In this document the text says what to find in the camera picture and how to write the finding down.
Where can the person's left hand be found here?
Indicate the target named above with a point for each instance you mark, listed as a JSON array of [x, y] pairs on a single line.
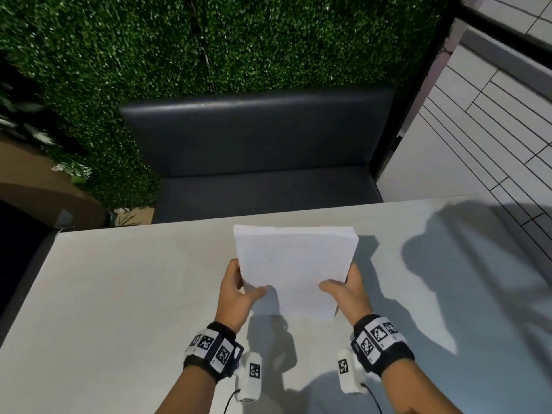
[[230, 301]]

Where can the brown curved planter ledge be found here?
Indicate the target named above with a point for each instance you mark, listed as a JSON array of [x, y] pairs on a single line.
[[39, 181]]

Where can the dark grey upholstered bench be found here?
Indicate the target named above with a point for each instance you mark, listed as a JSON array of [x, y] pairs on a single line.
[[263, 155]]

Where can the person's right forearm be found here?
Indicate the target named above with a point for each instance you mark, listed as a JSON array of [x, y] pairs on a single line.
[[409, 390]]

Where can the person's right hand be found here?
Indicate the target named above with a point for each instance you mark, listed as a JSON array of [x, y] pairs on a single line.
[[354, 299]]

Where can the green artificial hedge panel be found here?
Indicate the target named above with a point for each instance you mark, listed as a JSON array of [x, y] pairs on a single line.
[[172, 47]]

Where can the person's left forearm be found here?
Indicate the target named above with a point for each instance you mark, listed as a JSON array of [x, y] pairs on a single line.
[[189, 392]]

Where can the person's left thumb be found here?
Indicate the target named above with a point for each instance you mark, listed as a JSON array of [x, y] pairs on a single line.
[[256, 293]]

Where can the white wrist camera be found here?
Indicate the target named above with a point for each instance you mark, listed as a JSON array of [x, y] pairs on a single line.
[[250, 379], [349, 372]]

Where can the stack of white paper sheets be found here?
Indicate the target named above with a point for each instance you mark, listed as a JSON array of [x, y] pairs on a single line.
[[293, 271]]

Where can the black metal post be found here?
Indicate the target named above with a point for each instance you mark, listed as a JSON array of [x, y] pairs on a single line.
[[416, 81]]

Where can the black metal railing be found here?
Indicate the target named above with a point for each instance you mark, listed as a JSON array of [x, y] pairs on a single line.
[[504, 22]]

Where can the person's right thumb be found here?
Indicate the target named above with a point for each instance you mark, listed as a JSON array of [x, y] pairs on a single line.
[[332, 286]]

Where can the plant with white flowers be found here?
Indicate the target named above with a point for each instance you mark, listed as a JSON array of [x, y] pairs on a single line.
[[26, 124]]

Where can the black marker wristband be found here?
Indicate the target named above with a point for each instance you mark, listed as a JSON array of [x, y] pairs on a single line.
[[211, 351], [379, 342]]

